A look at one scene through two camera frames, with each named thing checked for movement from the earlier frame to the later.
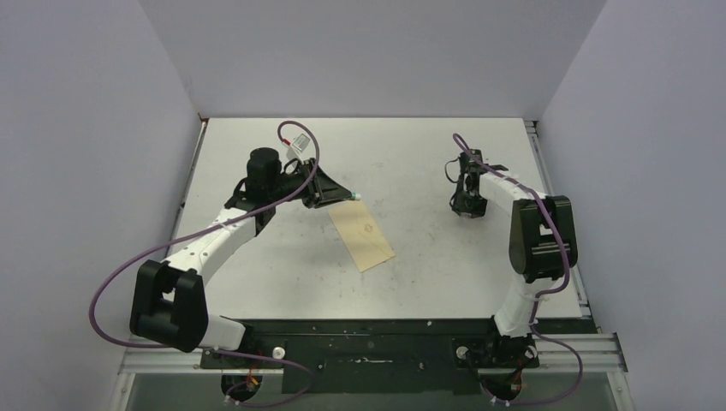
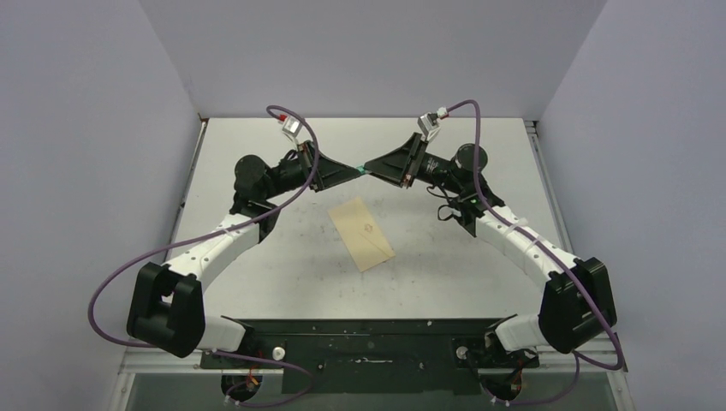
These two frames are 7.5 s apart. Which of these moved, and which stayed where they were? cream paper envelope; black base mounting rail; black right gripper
Moved: black right gripper
Stayed: cream paper envelope; black base mounting rail
